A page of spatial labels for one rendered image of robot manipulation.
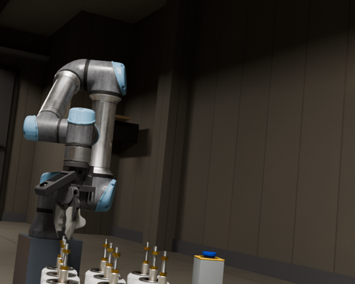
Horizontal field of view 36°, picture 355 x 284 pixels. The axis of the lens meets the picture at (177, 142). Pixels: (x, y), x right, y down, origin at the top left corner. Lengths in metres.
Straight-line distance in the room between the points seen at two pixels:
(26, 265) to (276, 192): 2.57
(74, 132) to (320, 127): 2.55
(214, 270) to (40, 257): 0.63
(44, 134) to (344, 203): 2.37
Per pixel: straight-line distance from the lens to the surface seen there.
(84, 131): 1.53
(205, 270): 1.54
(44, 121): 1.66
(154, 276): 1.46
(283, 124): 4.15
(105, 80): 1.94
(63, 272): 1.31
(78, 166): 1.52
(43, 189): 1.47
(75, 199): 1.50
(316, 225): 3.78
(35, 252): 1.88
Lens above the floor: 0.45
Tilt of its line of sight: 7 degrees up
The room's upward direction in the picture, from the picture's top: 5 degrees clockwise
